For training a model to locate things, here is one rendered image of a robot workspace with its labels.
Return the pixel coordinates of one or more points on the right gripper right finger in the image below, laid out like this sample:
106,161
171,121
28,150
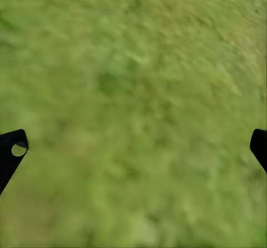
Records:
258,146

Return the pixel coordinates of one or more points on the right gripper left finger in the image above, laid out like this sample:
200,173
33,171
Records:
13,147

